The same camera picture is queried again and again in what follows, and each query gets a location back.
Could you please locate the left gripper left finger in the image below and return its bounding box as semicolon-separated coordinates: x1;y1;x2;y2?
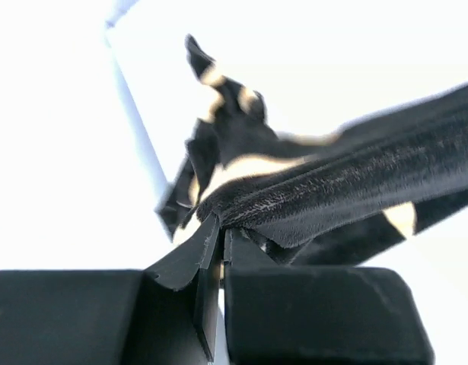
0;217;221;364

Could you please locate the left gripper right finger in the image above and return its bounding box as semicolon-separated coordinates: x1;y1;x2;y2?
224;229;435;364

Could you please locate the black floral pillowcase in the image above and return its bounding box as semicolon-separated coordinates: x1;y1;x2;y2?
158;36;468;265

